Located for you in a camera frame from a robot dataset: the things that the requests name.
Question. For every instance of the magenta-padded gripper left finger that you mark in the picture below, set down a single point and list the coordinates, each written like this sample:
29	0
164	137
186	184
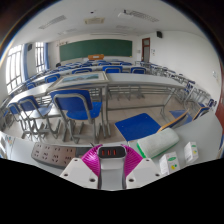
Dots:
78	171

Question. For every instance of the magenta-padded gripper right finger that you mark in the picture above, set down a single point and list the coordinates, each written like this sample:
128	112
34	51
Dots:
145	170

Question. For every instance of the brown power strip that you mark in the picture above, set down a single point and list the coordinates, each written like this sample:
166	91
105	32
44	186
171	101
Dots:
53	155

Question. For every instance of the blue chair with wooden edge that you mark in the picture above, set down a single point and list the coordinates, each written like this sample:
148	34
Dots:
136	126
180	116

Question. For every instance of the group of grey classroom desks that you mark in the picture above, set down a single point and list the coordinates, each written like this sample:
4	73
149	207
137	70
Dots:
140	80

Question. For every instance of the framed picture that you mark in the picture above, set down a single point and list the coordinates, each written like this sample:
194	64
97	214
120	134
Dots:
80	78

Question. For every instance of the group of blue chairs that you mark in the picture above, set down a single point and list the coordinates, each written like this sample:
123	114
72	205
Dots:
112	69

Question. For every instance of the orange wooden lectern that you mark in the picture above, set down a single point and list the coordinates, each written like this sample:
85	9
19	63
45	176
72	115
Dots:
96	57

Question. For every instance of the narrow window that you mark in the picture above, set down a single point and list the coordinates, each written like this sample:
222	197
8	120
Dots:
40	56

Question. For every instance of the large window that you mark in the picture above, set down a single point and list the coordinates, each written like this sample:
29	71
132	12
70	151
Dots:
14	68

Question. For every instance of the green chalkboard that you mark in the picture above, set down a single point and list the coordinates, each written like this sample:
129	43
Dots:
95	50

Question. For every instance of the ceiling air conditioner vent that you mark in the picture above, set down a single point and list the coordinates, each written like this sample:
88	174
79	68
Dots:
94	20

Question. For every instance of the group of ceiling lights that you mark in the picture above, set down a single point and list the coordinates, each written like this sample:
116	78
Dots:
143	15

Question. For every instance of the white ceiling projector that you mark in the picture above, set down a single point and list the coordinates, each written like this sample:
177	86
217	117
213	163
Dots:
124	14

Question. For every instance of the blue chair with metal frame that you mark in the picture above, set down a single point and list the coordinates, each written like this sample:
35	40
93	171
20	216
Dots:
31	105
14	109
78	103

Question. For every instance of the black wall speaker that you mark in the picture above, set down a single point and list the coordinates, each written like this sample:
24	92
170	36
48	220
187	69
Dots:
159	34
29	47

